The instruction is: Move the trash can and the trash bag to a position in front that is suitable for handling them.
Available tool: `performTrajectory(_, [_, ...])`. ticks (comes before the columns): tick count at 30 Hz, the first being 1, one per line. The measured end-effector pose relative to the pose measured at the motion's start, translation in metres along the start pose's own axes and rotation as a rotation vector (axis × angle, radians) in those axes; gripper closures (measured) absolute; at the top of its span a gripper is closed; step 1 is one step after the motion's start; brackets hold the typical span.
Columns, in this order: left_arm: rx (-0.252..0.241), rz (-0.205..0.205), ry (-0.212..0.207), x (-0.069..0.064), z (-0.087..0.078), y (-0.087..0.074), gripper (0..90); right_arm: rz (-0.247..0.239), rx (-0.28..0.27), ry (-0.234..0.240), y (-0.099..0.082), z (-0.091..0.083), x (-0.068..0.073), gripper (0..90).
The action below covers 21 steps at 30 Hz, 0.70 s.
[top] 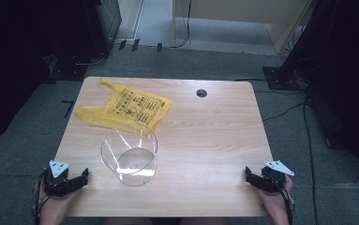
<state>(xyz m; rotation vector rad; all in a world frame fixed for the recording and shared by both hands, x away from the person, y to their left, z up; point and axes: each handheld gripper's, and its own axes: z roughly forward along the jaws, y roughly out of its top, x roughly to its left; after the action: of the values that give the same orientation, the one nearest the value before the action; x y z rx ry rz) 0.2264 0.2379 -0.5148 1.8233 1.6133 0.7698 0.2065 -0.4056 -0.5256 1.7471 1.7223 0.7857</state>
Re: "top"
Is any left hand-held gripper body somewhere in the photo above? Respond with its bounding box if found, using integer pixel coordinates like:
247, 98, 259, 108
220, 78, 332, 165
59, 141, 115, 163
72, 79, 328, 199
42, 159, 75, 198

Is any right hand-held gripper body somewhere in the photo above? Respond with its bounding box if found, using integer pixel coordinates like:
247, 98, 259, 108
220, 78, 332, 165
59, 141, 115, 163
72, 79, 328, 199
260, 159, 295, 193

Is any clear glass bowl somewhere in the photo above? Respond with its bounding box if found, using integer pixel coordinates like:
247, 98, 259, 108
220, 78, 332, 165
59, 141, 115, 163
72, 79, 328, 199
100, 121, 158, 188

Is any yellow printed plastic bag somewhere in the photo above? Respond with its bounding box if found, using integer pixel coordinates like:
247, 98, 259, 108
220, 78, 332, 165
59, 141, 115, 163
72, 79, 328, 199
74, 78, 173, 134

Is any person's left hand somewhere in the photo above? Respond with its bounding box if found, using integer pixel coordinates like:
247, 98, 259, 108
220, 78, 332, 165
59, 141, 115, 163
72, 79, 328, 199
36, 187, 82, 218

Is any person's right hand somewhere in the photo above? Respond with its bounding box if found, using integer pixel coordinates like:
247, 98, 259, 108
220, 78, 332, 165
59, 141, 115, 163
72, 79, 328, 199
256, 175, 294, 218

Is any dark curtain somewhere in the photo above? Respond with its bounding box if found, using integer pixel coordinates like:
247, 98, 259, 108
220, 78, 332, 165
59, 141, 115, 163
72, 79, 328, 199
279, 0, 359, 188
0, 0, 101, 148

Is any dark cabinet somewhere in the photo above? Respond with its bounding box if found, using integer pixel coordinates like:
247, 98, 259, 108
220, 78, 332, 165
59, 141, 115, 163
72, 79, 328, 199
82, 0, 123, 58

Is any beige wooden desk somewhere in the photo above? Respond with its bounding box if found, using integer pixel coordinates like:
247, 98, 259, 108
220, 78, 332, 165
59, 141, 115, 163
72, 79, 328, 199
172, 0, 313, 55

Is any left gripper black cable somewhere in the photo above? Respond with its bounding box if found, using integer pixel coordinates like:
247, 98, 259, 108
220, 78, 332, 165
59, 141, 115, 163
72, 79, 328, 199
31, 169, 50, 225

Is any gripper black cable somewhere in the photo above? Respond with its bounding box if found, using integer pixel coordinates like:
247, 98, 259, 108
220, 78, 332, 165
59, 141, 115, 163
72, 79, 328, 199
31, 169, 50, 225
274, 177, 294, 225

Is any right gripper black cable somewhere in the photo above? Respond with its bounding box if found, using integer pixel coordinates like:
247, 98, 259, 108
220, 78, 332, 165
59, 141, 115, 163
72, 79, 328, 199
274, 177, 294, 225

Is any long black floor cable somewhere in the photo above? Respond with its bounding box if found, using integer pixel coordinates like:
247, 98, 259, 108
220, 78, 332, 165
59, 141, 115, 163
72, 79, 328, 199
302, 96, 320, 225

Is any black stand base plate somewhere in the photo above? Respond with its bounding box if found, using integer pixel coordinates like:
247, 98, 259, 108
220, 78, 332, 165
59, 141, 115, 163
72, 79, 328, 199
46, 54, 89, 83
262, 65, 301, 92

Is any black coiled floor cable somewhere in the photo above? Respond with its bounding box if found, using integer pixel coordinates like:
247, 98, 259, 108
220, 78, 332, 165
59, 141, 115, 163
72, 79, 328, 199
71, 51, 110, 67

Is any black hanging cable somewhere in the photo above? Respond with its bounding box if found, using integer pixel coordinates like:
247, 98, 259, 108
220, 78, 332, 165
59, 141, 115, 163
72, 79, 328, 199
171, 0, 192, 50

